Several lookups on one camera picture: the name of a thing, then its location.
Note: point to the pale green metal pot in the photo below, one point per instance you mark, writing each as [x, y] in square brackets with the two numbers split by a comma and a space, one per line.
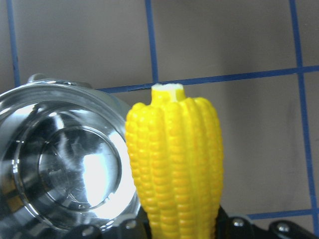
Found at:
[63, 160]

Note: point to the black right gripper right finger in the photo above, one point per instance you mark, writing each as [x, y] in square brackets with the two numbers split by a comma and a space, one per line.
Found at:
[233, 226]

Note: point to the yellow plastic corn cob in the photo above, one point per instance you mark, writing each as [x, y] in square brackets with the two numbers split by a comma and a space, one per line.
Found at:
[176, 156]

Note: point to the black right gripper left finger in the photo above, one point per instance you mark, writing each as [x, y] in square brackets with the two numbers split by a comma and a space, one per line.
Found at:
[125, 227]

